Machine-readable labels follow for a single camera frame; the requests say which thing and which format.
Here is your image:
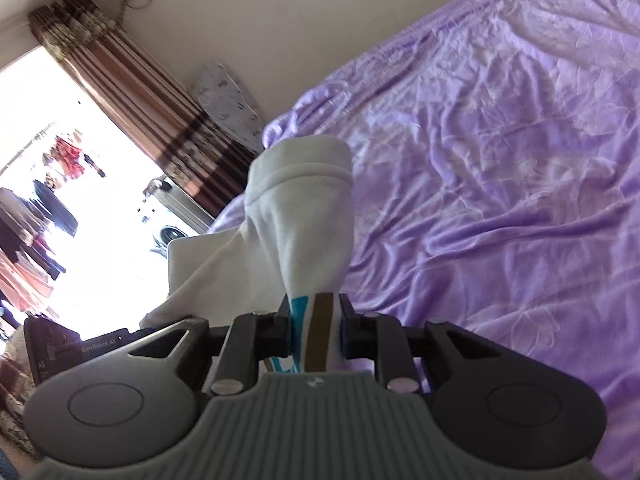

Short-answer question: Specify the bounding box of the purple floral bedspread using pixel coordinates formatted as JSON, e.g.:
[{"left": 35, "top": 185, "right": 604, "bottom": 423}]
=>
[{"left": 207, "top": 0, "right": 640, "bottom": 480}]

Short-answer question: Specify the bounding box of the white patterned tied curtain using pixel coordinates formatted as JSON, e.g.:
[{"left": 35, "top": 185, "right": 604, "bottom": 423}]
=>
[{"left": 187, "top": 62, "right": 266, "bottom": 157}]

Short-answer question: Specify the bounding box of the brown striped curtain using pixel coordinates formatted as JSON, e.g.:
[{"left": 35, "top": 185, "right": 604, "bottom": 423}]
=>
[{"left": 27, "top": 0, "right": 261, "bottom": 226}]

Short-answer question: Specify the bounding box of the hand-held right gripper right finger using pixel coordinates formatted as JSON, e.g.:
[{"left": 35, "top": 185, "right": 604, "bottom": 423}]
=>
[{"left": 338, "top": 294, "right": 507, "bottom": 394}]

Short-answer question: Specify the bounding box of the washing machine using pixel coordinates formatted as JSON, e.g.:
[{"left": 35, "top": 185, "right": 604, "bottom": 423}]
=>
[{"left": 142, "top": 175, "right": 213, "bottom": 262}]

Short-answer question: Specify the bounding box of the row of hanging clothes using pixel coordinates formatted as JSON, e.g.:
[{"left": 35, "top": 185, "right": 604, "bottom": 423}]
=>
[{"left": 0, "top": 127, "right": 108, "bottom": 321}]

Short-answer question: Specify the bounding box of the white t-shirt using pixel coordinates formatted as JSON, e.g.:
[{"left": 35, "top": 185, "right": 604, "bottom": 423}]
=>
[{"left": 140, "top": 135, "right": 353, "bottom": 377}]

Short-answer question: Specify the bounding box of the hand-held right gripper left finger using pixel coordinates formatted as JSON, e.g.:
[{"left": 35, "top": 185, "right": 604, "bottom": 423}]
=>
[{"left": 127, "top": 294, "right": 294, "bottom": 397}]

